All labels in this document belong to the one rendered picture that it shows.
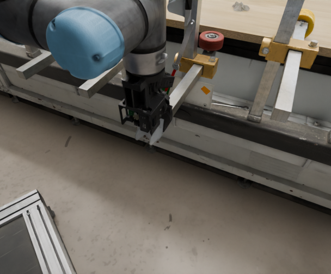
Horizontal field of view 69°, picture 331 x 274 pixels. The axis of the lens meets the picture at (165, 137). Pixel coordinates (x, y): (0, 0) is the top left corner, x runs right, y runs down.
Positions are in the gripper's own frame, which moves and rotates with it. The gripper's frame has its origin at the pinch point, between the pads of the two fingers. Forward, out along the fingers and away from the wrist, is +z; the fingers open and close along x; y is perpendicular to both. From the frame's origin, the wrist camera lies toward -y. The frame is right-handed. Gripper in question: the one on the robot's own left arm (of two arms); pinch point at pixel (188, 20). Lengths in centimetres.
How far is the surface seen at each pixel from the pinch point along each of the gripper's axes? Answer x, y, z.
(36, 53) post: -33, 68, 29
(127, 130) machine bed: -43, 34, 85
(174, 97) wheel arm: 12.8, 2.4, 14.9
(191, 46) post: -6.1, -1.5, 9.8
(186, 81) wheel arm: 5.4, -0.6, 14.9
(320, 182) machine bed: -8, -71, 78
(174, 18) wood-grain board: -30.2, 5.3, 10.8
